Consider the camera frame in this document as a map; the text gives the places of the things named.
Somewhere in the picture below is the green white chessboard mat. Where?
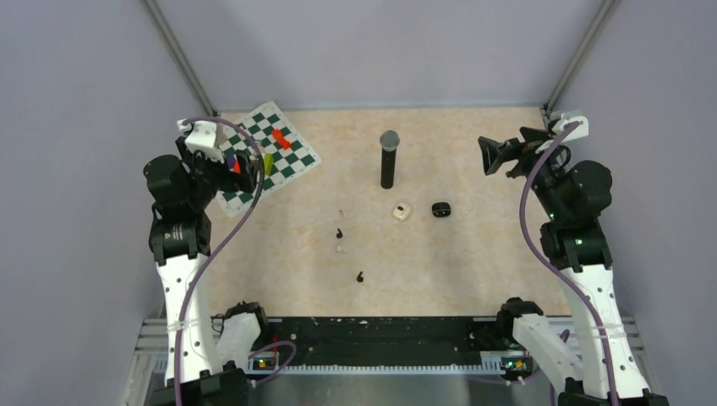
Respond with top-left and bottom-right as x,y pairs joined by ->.
216,101 -> 322,217

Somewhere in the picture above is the left corner post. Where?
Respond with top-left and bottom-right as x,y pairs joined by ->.
139,0 -> 217,116

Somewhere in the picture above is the corner post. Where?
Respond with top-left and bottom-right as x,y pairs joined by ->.
139,0 -> 217,116
543,0 -> 621,117

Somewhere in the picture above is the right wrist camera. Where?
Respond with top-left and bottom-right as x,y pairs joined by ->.
535,109 -> 589,154

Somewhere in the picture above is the red block long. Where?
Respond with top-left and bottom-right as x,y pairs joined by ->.
272,129 -> 291,150

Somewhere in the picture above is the black earbud case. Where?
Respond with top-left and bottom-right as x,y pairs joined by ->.
431,202 -> 452,218

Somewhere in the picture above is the right corner post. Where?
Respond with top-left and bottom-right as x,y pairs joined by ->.
543,0 -> 621,117

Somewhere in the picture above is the yellow-green block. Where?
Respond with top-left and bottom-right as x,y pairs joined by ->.
263,153 -> 275,177

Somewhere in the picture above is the white earbud case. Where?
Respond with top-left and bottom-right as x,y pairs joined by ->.
391,204 -> 412,222

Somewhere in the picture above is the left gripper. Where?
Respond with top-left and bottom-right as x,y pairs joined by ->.
177,135 -> 260,209

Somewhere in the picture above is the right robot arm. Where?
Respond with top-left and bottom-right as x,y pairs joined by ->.
478,120 -> 668,405

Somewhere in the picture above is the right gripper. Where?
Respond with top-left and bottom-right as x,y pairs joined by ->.
478,126 -> 567,220

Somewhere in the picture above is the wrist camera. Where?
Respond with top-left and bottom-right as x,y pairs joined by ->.
176,120 -> 225,163
535,109 -> 589,154

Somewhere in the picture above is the black microphone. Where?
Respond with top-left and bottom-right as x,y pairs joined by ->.
380,130 -> 400,189

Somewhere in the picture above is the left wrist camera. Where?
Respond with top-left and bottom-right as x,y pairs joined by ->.
176,120 -> 225,163

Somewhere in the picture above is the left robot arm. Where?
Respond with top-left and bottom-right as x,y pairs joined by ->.
143,135 -> 262,405

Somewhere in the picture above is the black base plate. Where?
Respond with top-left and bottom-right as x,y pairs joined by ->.
249,316 -> 537,375

